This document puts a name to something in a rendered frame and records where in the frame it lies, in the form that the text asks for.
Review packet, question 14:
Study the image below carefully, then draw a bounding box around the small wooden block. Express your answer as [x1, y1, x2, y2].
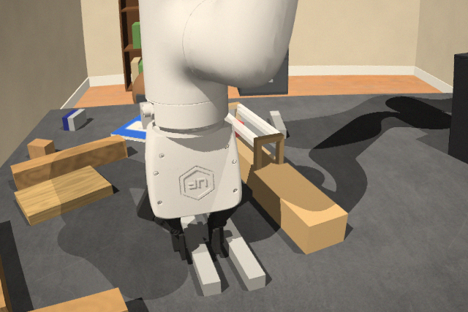
[27, 139, 56, 159]

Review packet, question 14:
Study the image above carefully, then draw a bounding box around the flat wooden board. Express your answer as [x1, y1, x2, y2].
[14, 166, 113, 226]

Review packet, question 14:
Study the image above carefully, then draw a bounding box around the light grey square stick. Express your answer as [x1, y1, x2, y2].
[270, 111, 287, 139]

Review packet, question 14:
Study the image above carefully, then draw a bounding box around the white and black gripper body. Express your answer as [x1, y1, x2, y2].
[146, 117, 242, 219]

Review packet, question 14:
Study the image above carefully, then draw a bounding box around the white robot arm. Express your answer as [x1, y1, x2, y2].
[138, 0, 298, 131]

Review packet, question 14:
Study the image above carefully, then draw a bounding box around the blue notebook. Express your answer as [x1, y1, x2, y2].
[111, 115, 147, 142]

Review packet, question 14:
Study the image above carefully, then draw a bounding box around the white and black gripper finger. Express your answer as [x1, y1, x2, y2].
[136, 185, 187, 260]
[208, 181, 252, 254]

